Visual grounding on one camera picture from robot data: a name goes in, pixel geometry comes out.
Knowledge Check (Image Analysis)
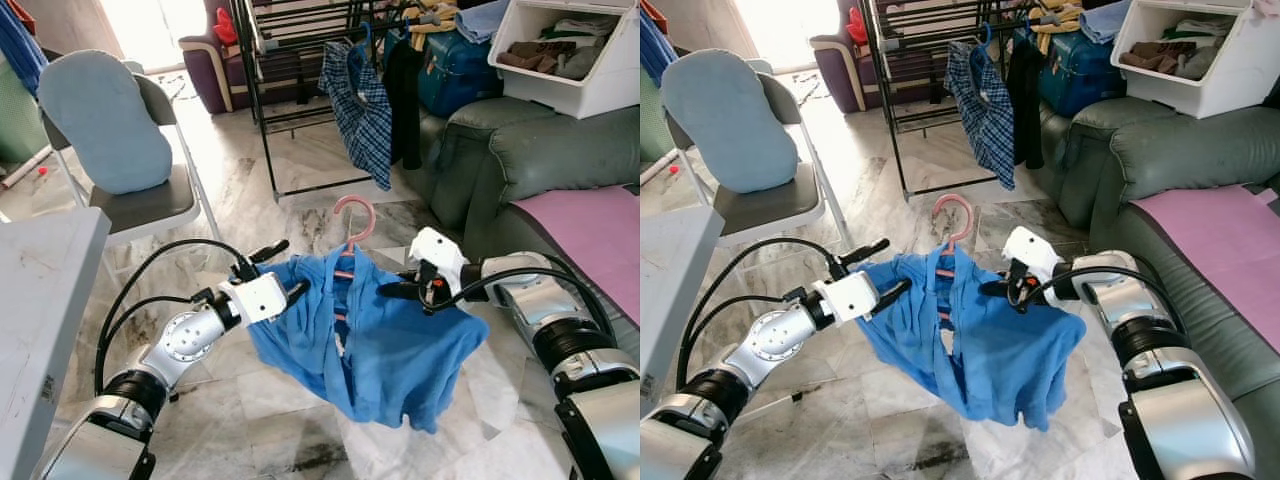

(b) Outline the white storage bin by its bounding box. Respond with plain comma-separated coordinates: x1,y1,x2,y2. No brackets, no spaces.
487,0,641,120
1110,0,1280,120

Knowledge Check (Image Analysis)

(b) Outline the green leather sofa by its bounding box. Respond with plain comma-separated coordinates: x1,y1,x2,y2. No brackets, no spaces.
1040,95,1280,446
405,95,641,341

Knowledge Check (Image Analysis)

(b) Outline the pink mat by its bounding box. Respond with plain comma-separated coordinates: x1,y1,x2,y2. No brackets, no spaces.
1130,185,1280,353
511,185,641,328

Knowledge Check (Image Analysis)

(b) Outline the grey white folding chair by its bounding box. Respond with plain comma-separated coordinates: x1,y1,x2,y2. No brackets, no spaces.
660,55,858,273
38,55,225,273

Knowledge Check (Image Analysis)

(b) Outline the dark blue cloth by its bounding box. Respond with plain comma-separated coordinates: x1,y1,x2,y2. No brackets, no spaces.
0,0,50,98
640,5,677,98

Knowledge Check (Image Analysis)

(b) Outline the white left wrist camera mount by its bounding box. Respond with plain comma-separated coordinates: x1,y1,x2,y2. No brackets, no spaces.
815,271,882,324
227,271,292,327

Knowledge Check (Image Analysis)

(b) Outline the blue plaid shirt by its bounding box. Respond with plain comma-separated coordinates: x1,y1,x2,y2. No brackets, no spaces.
320,40,395,192
945,40,1017,192

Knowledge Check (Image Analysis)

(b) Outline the black hanging garment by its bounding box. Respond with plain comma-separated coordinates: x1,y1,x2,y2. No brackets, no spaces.
1005,35,1047,171
384,35,427,171

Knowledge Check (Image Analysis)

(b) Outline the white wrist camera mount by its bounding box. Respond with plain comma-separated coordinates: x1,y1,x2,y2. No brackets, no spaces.
408,227,471,297
1002,225,1064,293
815,271,882,324
227,271,292,327

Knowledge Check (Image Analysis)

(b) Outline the light blue cloth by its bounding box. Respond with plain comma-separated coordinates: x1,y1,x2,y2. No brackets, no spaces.
1078,0,1133,44
455,0,514,44

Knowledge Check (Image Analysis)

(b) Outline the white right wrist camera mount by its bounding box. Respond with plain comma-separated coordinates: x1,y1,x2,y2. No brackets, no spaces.
1002,225,1064,293
408,227,471,297

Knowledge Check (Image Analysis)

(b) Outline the blue suitcase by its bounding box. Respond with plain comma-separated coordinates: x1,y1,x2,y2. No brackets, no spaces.
1037,28,1123,120
417,28,507,120

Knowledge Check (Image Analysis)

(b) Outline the black metal drying rack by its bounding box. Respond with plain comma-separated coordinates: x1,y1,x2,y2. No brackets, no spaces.
857,0,1051,199
228,0,441,201

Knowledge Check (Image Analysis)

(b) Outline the white tube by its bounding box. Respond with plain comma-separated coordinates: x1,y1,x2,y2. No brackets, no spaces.
640,150,677,188
0,145,57,193

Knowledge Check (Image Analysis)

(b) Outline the blue garment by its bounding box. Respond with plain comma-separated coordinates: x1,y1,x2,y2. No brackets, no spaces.
857,245,1087,432
246,245,491,434

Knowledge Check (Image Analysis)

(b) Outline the pink plastic hanger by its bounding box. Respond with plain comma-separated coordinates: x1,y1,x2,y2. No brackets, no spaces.
929,192,975,323
330,194,379,331

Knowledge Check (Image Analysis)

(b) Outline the brown folded cloth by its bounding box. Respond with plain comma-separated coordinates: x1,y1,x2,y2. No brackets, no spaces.
497,40,581,73
1120,40,1196,73

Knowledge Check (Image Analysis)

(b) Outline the light grey folding table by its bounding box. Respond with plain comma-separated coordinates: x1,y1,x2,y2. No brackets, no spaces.
0,207,112,480
640,205,727,426

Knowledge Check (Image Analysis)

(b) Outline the yellow cloth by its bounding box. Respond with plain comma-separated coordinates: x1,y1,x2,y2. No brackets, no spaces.
1027,0,1088,31
403,0,464,34

